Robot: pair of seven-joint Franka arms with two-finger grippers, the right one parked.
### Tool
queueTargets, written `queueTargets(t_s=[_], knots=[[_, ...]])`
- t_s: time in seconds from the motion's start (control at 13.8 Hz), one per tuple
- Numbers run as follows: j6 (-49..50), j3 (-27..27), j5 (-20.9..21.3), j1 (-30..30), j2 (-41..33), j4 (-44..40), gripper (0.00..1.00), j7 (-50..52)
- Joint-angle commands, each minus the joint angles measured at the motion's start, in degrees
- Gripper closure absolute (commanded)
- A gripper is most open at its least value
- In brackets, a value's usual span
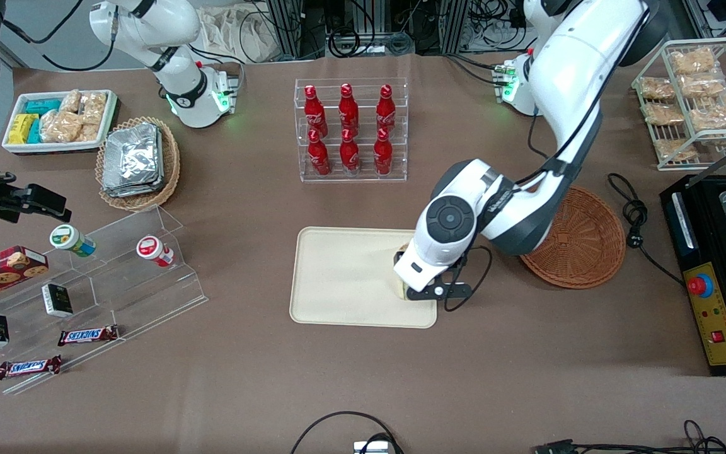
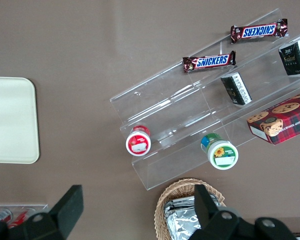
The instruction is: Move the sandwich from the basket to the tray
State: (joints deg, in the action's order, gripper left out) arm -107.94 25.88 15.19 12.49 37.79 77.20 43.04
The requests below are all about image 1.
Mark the white rectangular snack bin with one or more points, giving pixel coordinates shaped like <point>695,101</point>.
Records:
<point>13,148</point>

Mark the white cloth bag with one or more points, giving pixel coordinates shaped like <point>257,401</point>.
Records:
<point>237,31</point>

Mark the bagged crispy snack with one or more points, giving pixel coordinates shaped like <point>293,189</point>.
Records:
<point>662,113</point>
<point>700,85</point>
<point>716,118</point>
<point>691,61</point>
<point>656,88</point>
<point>675,149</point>

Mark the clear acrylic bottle rack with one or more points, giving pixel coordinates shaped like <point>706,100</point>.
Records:
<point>363,170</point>

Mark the red emergency stop button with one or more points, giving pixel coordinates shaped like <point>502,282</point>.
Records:
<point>700,285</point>

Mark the clear acrylic stepped stand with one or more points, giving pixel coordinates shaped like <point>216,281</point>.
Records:
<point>149,296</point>

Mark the red lid cup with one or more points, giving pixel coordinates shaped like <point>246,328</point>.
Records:
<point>154,250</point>

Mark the teal snack packet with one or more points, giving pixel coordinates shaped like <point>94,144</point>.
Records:
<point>35,132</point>
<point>41,106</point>

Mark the red cola bottle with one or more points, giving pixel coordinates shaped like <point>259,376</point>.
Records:
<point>382,156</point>
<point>348,112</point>
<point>349,156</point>
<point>319,157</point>
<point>386,112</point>
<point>314,113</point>

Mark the small grey device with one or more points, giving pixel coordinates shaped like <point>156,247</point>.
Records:
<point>372,448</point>

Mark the brown round wicker basket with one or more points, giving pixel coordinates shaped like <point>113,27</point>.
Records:
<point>590,252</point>

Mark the stack of foil containers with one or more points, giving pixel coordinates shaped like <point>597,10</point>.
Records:
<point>131,161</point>

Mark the yellow snack packet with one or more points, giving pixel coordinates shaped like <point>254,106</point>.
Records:
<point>21,128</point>

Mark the clear bag brown snack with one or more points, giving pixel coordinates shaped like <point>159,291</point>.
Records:
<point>60,128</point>
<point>72,101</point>
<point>94,106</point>

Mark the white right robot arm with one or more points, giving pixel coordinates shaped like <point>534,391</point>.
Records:
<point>149,25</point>

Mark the aluminium profile post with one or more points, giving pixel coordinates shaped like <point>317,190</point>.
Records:
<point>287,28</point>
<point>454,25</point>

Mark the cream plastic tray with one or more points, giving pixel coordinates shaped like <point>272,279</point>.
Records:
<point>338,277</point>

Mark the Snickers chocolate bar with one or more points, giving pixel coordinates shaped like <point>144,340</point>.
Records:
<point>29,367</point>
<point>89,335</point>

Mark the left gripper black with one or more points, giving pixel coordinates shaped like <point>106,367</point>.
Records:
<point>462,261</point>

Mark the tan oval wicker basket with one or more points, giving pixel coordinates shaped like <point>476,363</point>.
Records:
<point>171,170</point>

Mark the red rocker switch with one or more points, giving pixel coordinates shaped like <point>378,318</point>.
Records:
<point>717,336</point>

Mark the green lid cup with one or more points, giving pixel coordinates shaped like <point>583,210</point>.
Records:
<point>70,239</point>

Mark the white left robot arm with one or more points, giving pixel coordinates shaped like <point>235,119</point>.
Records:
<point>577,63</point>

